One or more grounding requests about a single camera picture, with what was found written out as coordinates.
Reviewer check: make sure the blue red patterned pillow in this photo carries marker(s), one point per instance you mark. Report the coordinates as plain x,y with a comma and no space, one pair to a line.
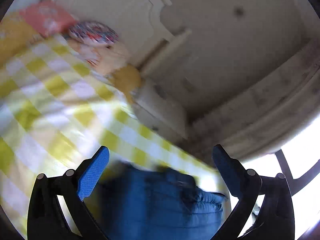
93,33

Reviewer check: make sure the yellow white checkered quilt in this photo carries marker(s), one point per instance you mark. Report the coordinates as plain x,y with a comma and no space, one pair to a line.
56,112

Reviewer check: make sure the white bed headboard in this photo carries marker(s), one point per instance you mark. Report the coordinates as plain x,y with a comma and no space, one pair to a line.
139,26

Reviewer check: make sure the white nightstand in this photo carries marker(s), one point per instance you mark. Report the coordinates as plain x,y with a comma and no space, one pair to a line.
159,112

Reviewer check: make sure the beige curtain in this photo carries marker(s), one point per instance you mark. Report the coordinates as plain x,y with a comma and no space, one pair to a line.
267,114

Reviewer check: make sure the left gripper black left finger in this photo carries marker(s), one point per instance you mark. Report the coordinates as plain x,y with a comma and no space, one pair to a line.
45,216

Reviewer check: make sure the blue puffer jacket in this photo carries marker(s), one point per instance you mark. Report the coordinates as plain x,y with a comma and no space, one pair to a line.
163,204

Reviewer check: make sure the yellow bed sheet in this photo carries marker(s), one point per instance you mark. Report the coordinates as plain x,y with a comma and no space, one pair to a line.
16,35

